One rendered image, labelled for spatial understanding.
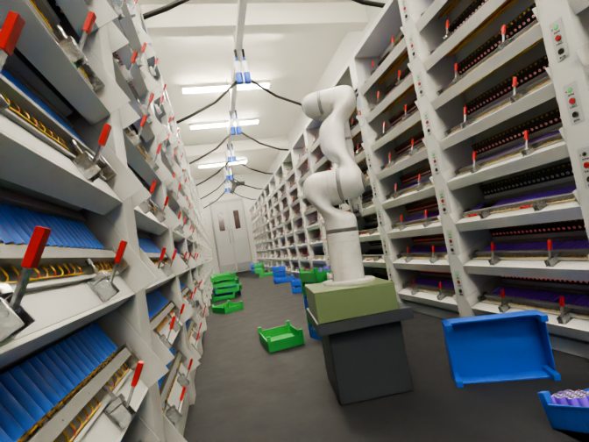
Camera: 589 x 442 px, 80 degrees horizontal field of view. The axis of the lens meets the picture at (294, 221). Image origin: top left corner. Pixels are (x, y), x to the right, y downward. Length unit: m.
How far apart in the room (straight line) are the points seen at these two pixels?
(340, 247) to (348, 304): 0.21
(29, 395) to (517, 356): 1.32
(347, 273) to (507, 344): 0.58
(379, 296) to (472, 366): 0.41
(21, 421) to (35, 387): 0.05
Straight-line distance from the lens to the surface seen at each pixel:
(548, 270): 1.54
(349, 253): 1.28
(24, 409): 0.50
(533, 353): 1.47
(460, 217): 1.87
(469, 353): 1.42
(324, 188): 1.30
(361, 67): 2.71
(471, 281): 1.90
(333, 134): 1.41
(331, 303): 1.17
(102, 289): 0.62
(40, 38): 0.63
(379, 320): 1.22
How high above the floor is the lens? 0.55
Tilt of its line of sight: 4 degrees up
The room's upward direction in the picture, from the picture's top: 10 degrees counter-clockwise
